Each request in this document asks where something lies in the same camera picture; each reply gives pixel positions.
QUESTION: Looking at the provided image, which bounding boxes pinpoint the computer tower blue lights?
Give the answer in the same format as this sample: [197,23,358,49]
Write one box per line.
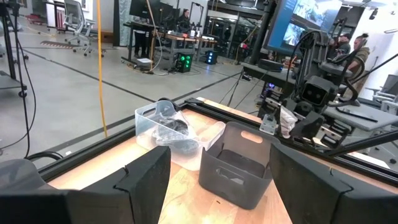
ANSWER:
[205,50,218,65]
[263,81,282,100]

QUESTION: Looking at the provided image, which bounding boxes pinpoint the yellow hanging cable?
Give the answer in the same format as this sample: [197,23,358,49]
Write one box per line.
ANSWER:
[95,0,109,138]

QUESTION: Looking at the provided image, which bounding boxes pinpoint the grey office chair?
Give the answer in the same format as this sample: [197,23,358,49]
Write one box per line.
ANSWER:
[63,0,105,57]

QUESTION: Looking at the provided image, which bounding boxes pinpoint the large blue-screen monitor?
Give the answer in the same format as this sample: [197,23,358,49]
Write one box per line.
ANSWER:
[263,0,343,57]

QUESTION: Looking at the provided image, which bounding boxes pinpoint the grey metal bracket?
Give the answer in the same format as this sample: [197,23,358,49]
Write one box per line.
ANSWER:
[259,114,279,136]

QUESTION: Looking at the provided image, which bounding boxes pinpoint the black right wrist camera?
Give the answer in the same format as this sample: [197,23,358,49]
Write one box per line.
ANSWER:
[300,75,339,107]

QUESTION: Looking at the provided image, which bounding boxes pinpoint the black tripod stand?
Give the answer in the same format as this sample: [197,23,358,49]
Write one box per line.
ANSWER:
[0,0,29,99]

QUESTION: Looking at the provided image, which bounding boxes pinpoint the black monitor post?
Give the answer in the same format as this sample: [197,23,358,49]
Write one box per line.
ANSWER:
[248,0,278,65]

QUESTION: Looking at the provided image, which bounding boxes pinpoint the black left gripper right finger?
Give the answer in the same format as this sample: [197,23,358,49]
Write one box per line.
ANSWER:
[269,142,398,224]

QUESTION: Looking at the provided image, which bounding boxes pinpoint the black monitor desk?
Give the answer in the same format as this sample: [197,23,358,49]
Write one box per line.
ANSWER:
[241,60,299,88]

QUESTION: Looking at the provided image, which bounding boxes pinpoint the grey side table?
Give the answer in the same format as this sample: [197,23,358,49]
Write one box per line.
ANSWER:
[323,103,398,132]

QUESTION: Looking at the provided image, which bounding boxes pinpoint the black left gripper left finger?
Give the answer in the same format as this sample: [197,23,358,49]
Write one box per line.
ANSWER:
[0,145,172,224]

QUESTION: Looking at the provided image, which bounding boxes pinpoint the person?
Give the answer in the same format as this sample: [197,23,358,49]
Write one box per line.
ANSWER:
[341,32,371,99]
[133,29,150,59]
[177,8,192,32]
[328,32,352,56]

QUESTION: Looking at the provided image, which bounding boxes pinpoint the black monitor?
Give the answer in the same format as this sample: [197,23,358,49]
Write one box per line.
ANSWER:
[129,0,156,19]

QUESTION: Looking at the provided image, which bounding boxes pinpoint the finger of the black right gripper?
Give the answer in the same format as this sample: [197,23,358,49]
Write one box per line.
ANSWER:
[290,111,325,140]

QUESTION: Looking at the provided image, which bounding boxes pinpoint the wooden top workbench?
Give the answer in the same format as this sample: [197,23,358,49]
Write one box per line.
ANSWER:
[123,20,218,68]

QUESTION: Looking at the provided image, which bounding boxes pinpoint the computer tower green lights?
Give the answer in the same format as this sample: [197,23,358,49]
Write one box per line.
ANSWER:
[175,52,193,74]

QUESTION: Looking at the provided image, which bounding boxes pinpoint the smoky grey plastic bin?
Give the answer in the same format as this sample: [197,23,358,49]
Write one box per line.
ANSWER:
[198,121,282,210]

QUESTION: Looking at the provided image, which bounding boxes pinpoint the clear plastic bin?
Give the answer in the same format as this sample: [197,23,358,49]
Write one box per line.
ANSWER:
[134,99,227,171]

